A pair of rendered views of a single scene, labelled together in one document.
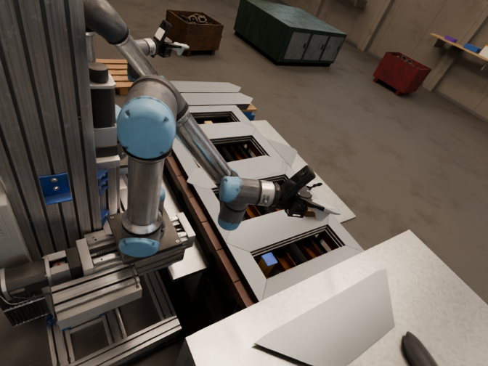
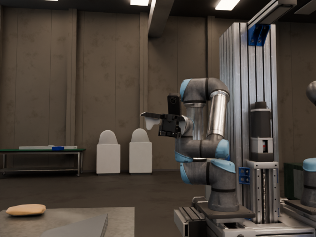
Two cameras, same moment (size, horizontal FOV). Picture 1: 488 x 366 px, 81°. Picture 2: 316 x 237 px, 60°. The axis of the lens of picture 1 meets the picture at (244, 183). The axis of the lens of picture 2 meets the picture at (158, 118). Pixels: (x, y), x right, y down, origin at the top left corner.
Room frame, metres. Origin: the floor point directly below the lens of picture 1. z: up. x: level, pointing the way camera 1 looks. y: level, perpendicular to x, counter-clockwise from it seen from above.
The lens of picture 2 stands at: (1.27, -0.96, 1.40)
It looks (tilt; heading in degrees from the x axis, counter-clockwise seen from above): 3 degrees up; 129
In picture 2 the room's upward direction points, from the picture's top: straight up
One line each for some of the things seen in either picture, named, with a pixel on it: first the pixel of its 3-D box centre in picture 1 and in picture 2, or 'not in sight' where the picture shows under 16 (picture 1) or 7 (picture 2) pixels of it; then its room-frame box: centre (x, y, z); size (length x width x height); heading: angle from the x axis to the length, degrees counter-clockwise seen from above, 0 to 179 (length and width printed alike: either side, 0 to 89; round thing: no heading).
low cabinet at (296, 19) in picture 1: (288, 33); not in sight; (7.68, 0.27, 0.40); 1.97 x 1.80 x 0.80; 139
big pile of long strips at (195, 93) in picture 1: (210, 95); not in sight; (2.35, 0.56, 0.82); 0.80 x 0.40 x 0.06; 134
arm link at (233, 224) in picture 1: (231, 208); (187, 148); (0.64, 0.01, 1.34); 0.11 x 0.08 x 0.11; 20
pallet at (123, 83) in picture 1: (113, 75); not in sight; (3.40, 2.15, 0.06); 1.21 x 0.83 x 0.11; 137
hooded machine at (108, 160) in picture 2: not in sight; (108, 152); (-6.26, 5.46, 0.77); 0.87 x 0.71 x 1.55; 46
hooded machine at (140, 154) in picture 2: not in sight; (140, 151); (-5.47, 6.27, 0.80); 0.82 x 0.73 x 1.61; 46
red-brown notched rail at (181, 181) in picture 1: (184, 189); not in sight; (1.17, 0.31, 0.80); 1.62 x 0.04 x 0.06; 44
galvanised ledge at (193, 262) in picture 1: (152, 185); not in sight; (1.23, 0.53, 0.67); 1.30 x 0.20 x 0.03; 44
